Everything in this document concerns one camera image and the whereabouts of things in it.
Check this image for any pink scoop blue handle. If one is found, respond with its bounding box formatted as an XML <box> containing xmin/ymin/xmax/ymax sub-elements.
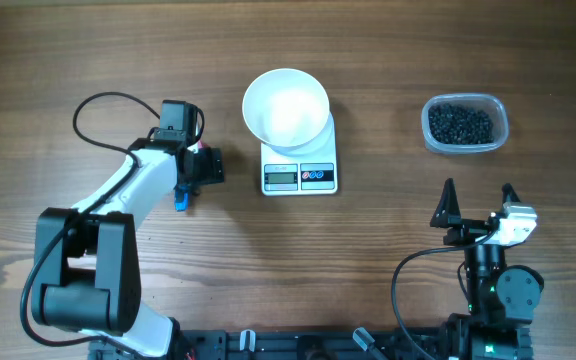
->
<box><xmin>174</xmin><ymin>140</ymin><xmax>209</xmax><ymax>212</ymax></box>

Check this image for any white bowl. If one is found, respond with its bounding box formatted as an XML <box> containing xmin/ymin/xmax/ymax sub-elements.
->
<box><xmin>242</xmin><ymin>68</ymin><xmax>330</xmax><ymax>148</ymax></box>

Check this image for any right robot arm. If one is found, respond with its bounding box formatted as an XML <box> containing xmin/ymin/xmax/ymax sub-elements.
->
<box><xmin>430</xmin><ymin>178</ymin><xmax>544</xmax><ymax>360</ymax></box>

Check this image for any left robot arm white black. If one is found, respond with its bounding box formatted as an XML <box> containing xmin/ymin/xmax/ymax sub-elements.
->
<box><xmin>20</xmin><ymin>138</ymin><xmax>224</xmax><ymax>359</ymax></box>

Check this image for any white digital kitchen scale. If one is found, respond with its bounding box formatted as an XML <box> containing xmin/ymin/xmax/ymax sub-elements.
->
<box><xmin>261</xmin><ymin>114</ymin><xmax>338</xmax><ymax>196</ymax></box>

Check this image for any black beans pile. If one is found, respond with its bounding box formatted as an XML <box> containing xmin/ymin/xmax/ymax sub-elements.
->
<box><xmin>428</xmin><ymin>103</ymin><xmax>493</xmax><ymax>145</ymax></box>

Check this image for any clear plastic container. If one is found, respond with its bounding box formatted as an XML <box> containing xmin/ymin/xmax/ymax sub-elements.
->
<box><xmin>421</xmin><ymin>93</ymin><xmax>509</xmax><ymax>155</ymax></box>

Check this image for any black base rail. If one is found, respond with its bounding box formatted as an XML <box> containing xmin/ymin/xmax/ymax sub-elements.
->
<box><xmin>87</xmin><ymin>327</ymin><xmax>534</xmax><ymax>360</ymax></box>

